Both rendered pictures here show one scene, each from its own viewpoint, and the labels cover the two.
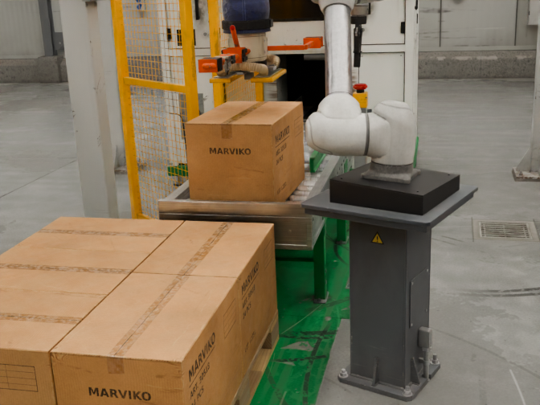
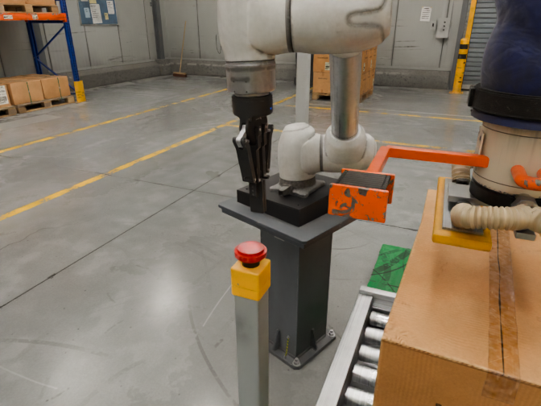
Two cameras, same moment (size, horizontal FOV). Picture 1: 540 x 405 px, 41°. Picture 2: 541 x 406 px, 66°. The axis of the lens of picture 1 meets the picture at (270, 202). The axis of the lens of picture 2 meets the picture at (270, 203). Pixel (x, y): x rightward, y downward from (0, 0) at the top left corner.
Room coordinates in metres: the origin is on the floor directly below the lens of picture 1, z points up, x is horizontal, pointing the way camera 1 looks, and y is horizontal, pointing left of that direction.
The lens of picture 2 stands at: (4.29, -0.28, 1.48)
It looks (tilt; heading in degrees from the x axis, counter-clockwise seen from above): 24 degrees down; 190
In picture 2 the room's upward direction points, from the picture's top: straight up
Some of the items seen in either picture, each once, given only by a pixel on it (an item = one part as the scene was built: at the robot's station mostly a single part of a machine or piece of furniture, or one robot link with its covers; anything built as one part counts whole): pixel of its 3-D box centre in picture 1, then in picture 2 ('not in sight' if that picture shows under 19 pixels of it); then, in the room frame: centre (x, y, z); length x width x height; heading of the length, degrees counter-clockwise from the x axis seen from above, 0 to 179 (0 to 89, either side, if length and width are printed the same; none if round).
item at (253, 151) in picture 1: (249, 153); (481, 350); (3.42, 0.09, 0.75); 0.60 x 0.40 x 0.40; 164
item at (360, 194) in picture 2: (312, 42); (361, 193); (3.67, -0.25, 1.24); 0.09 x 0.08 x 0.05; 78
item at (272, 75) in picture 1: (268, 71); (461, 200); (3.41, -0.02, 1.13); 0.34 x 0.10 x 0.05; 168
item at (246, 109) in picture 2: (357, 26); (253, 118); (3.52, -0.45, 1.31); 0.08 x 0.07 x 0.09; 164
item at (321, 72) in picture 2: not in sight; (346, 53); (-4.88, -0.29, 0.87); 1.21 x 1.02 x 1.74; 166
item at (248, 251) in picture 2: (360, 87); (250, 255); (3.53, -0.46, 1.02); 0.07 x 0.07 x 0.04
